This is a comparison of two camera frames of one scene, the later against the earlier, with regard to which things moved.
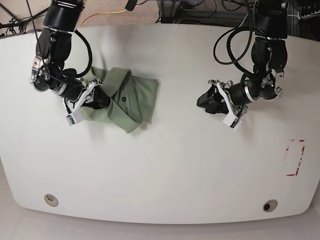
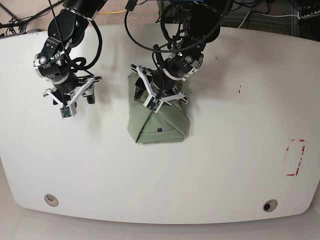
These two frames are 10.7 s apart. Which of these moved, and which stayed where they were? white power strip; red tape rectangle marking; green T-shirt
Moved: green T-shirt
Stayed: red tape rectangle marking; white power strip
